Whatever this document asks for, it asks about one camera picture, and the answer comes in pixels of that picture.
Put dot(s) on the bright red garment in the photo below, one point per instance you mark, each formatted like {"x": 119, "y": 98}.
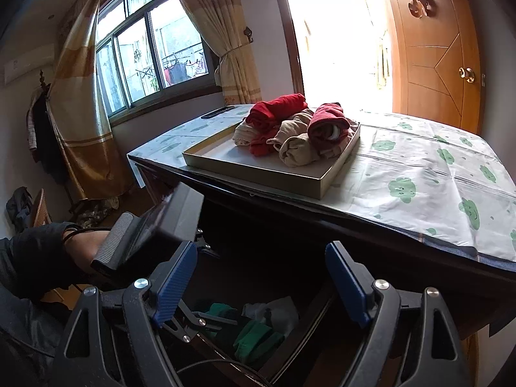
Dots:
{"x": 265, "y": 115}

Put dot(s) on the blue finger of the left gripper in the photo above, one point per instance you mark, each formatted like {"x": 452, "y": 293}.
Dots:
{"x": 209, "y": 320}

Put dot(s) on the small red sock bundle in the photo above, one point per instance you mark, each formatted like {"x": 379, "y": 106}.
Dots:
{"x": 259, "y": 146}

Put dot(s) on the beige cream garment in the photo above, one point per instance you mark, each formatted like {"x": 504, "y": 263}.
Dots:
{"x": 293, "y": 126}

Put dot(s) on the open wooden drawer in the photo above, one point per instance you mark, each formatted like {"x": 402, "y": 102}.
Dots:
{"x": 291, "y": 292}

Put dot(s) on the pink garment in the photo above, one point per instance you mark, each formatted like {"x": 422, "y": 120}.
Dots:
{"x": 337, "y": 150}

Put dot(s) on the tan knitted sock roll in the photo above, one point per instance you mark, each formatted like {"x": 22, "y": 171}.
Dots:
{"x": 297, "y": 151}

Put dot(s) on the window with dark frame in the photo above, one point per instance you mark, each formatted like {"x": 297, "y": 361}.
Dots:
{"x": 148, "y": 55}

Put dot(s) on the green cloud print tablecloth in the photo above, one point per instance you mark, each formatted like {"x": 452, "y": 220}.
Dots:
{"x": 425, "y": 179}

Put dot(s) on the white dotted underwear roll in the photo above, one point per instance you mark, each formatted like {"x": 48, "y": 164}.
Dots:
{"x": 244, "y": 134}

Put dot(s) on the shallow cardboard box tray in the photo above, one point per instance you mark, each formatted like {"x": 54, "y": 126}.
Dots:
{"x": 219, "y": 154}

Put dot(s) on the person's dark sleeve forearm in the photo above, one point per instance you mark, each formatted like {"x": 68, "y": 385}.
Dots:
{"x": 51, "y": 256}

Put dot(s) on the maroon grey underwear roll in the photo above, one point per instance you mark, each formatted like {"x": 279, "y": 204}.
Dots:
{"x": 328, "y": 126}

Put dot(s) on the black smartphone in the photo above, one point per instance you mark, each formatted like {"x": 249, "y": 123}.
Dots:
{"x": 217, "y": 112}

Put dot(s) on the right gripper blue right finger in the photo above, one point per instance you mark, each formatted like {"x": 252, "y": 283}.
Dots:
{"x": 353, "y": 282}

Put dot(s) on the wooden door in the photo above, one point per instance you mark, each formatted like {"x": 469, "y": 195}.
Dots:
{"x": 427, "y": 53}

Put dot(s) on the curtain tieback wall hook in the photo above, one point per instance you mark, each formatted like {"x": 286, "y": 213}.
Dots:
{"x": 249, "y": 35}

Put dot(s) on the yellow tied curtain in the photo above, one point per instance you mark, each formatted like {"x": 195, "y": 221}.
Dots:
{"x": 222, "y": 25}

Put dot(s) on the white air conditioner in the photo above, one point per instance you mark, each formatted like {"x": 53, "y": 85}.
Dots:
{"x": 26, "y": 62}

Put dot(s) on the brass door knob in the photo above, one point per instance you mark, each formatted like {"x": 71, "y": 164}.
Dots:
{"x": 467, "y": 74}

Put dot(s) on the green and navy garment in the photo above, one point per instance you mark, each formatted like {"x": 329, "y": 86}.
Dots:
{"x": 248, "y": 341}

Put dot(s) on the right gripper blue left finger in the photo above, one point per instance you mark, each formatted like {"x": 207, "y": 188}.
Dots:
{"x": 169, "y": 281}

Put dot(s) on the orange striped left curtain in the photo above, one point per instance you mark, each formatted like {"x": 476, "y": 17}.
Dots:
{"x": 80, "y": 122}

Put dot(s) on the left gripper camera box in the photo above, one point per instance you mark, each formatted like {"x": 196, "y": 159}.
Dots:
{"x": 137, "y": 244}

